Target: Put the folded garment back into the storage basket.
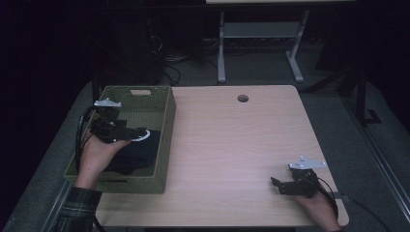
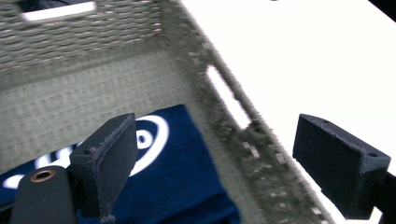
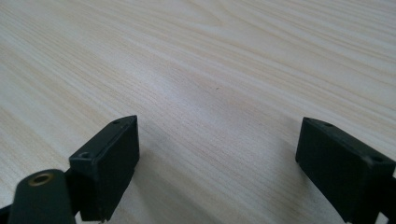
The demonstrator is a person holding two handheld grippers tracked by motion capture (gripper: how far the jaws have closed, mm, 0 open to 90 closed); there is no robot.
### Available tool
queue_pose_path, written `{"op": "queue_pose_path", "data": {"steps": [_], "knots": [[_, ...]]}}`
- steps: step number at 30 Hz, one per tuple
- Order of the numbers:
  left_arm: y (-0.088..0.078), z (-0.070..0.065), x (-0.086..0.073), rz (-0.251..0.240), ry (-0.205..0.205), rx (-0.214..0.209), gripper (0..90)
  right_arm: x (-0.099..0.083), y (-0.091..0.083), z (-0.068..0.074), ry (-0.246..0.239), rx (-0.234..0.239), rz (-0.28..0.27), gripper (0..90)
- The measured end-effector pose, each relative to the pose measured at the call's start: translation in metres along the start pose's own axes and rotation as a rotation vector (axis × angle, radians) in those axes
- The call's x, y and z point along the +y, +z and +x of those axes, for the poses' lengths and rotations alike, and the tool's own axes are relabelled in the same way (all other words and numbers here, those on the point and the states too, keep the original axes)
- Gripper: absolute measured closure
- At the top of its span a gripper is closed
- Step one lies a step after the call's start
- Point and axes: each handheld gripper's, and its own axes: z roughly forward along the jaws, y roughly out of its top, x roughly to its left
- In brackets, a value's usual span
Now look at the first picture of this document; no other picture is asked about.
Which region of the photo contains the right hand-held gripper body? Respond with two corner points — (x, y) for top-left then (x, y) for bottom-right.
(278, 156), (328, 199)

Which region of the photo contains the white metal stand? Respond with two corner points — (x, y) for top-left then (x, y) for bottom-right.
(217, 9), (311, 85)

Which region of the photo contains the black metal stand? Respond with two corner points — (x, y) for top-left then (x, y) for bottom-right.
(353, 69), (383, 128)

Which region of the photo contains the tangle of floor cables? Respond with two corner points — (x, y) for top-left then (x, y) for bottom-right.
(147, 34), (220, 87)

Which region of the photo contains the person's left hand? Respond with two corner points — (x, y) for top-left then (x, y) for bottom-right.
(75, 130), (132, 191)

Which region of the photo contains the person's right hand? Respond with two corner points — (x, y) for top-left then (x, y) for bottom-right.
(291, 184), (341, 231)

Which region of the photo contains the green woven basket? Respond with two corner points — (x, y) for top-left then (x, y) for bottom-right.
(63, 85), (177, 195)

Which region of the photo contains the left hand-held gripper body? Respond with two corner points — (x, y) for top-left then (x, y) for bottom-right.
(90, 98), (131, 145)

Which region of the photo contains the dark blue sock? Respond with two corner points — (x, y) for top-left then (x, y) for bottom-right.
(104, 129), (162, 177)

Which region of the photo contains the short metal floor rail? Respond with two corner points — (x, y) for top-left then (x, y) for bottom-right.
(41, 180), (78, 232)

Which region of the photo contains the black cable with grey clip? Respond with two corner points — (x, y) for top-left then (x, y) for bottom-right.
(332, 191), (392, 232)

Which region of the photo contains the long metal floor rail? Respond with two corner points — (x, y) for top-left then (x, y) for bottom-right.
(340, 96), (410, 224)

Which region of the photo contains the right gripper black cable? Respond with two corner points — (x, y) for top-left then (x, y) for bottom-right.
(313, 176), (340, 220)

